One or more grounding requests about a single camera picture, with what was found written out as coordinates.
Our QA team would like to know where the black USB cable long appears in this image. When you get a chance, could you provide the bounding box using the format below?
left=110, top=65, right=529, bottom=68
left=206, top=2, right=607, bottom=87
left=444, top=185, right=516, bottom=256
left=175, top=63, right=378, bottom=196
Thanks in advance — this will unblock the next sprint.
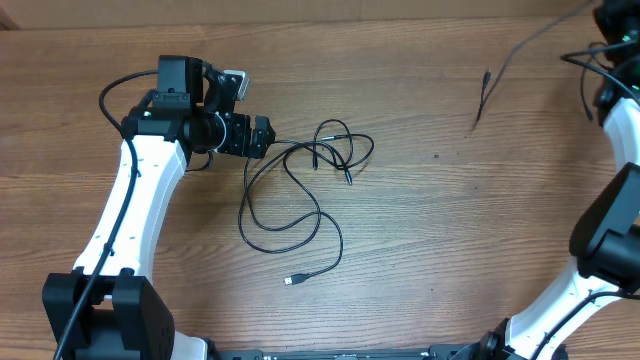
left=237, top=130, right=376, bottom=286

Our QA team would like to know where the black USB cable short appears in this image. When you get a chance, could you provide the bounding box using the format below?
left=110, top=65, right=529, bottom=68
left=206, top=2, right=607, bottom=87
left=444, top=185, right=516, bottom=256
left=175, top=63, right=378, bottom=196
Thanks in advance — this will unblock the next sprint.
left=472, top=0, right=595, bottom=130

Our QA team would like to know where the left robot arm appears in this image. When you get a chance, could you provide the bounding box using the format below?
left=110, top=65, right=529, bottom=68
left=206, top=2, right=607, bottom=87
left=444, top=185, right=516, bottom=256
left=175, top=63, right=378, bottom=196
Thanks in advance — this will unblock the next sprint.
left=42, top=55, right=275, bottom=359

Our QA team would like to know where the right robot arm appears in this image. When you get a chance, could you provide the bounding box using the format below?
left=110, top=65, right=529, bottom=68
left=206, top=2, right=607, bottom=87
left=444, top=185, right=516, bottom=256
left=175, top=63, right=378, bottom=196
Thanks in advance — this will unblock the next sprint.
left=454, top=0, right=639, bottom=359

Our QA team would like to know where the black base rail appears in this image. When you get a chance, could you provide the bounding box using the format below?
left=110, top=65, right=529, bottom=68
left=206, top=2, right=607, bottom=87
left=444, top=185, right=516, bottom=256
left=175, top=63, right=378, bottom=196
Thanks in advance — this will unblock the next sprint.
left=209, top=343, right=486, bottom=360

